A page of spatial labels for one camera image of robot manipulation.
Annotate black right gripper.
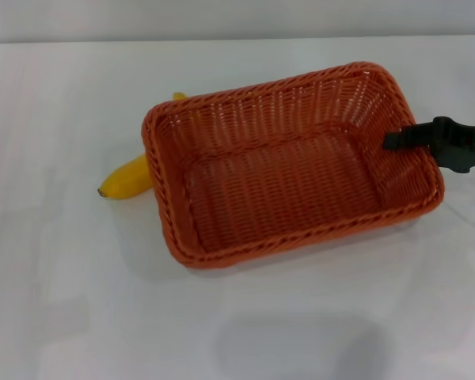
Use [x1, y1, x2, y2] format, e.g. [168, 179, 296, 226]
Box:
[382, 116, 475, 176]

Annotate orange woven plastic basket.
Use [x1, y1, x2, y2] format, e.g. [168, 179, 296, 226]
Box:
[141, 60, 447, 272]

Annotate yellow banana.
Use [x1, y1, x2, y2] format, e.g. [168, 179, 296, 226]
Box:
[97, 91, 189, 201]

